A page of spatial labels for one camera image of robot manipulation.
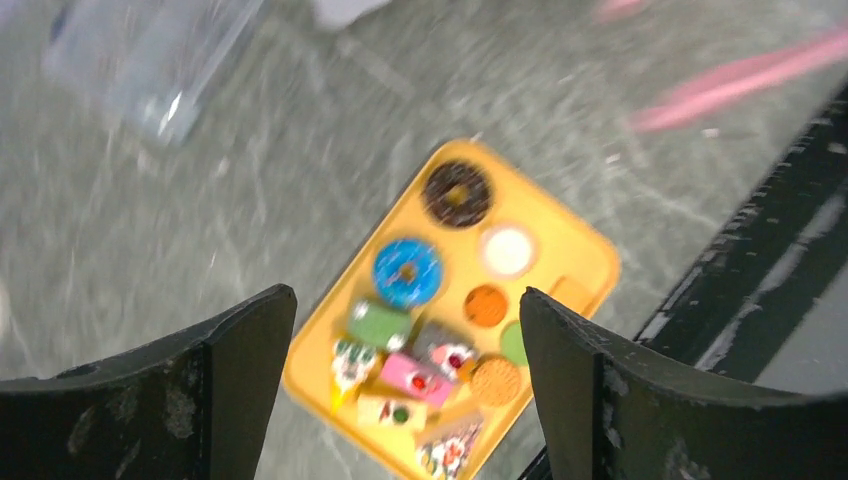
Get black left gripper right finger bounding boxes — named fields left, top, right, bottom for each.
left=520, top=288, right=847, bottom=479

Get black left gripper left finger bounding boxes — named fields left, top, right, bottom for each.
left=1, top=284, right=297, bottom=479

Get chocolate sprinkled donut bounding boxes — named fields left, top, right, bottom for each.
left=423, top=158, right=494, bottom=229

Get pink handled tongs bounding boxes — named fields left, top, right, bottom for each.
left=629, top=14, right=847, bottom=132

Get white three-tier dessert stand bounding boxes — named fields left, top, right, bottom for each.
left=311, top=0, right=391, bottom=31

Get tan waffle round cookie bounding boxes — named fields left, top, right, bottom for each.
left=469, top=356, right=522, bottom=408

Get yellow square biscuit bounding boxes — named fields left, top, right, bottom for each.
left=548, top=276, right=594, bottom=316

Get cream triangle cake slice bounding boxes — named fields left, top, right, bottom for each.
left=330, top=337, right=378, bottom=412

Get orange round cookie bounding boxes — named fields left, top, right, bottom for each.
left=463, top=284, right=509, bottom=328

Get white triangle cake slice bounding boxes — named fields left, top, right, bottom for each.
left=415, top=410, right=484, bottom=480

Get white round cupcake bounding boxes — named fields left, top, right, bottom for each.
left=480, top=224, right=538, bottom=279

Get yellow cake piece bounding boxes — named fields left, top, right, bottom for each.
left=356, top=394, right=429, bottom=432

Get yellow serving tray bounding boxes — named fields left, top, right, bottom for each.
left=283, top=139, right=620, bottom=479

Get green roll cake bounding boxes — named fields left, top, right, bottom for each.
left=347, top=299, right=413, bottom=352

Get pink cake with cherry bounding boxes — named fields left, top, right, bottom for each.
left=379, top=352, right=455, bottom=408

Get blue frosted donut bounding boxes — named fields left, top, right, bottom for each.
left=372, top=238, right=444, bottom=309

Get clear plastic compartment box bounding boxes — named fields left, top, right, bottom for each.
left=43, top=1, right=266, bottom=146

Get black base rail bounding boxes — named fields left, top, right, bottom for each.
left=524, top=91, right=847, bottom=479

